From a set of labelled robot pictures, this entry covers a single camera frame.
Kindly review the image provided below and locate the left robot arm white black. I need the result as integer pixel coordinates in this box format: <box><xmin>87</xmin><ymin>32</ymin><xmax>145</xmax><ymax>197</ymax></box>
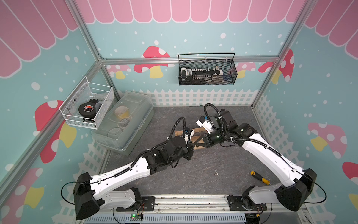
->
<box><xmin>72</xmin><ymin>117</ymin><xmax>194</xmax><ymax>220</ymax></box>

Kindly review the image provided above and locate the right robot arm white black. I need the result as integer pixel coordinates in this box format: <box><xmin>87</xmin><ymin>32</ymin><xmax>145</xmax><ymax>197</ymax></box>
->
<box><xmin>197</xmin><ymin>103</ymin><xmax>317</xmax><ymax>212</ymax></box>

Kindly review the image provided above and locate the wooden jewelry display stand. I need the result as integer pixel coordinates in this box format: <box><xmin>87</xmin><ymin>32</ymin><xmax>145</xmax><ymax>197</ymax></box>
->
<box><xmin>174</xmin><ymin>127</ymin><xmax>207</xmax><ymax>150</ymax></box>

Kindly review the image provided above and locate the yellow black connector plug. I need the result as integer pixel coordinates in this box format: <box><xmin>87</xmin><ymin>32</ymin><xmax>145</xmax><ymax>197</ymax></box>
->
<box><xmin>250</xmin><ymin>171</ymin><xmax>270</xmax><ymax>185</ymax></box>

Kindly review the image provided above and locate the translucent green storage box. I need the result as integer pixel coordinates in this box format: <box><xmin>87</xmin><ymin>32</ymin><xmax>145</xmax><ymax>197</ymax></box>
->
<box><xmin>91</xmin><ymin>92</ymin><xmax>154</xmax><ymax>155</ymax></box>

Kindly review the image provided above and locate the black tape roll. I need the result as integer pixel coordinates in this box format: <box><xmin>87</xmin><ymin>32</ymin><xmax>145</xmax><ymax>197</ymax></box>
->
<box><xmin>78</xmin><ymin>102</ymin><xmax>97</xmax><ymax>119</ymax></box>

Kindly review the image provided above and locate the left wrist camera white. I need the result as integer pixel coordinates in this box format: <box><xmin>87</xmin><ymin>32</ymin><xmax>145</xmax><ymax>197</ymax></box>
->
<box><xmin>184</xmin><ymin>128</ymin><xmax>195</xmax><ymax>143</ymax></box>

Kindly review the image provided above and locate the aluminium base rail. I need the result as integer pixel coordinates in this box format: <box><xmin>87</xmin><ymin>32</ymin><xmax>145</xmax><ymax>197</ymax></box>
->
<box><xmin>76</xmin><ymin>195</ymin><xmax>314</xmax><ymax>224</ymax></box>

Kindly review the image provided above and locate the black wire mesh basket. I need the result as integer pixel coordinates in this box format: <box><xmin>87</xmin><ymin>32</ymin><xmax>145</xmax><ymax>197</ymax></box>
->
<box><xmin>178</xmin><ymin>53</ymin><xmax>238</xmax><ymax>85</ymax></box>

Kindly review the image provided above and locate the clear acrylic wall bin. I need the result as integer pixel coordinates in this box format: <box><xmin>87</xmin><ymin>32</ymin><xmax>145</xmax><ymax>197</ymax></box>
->
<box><xmin>59</xmin><ymin>77</ymin><xmax>114</xmax><ymax>130</ymax></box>

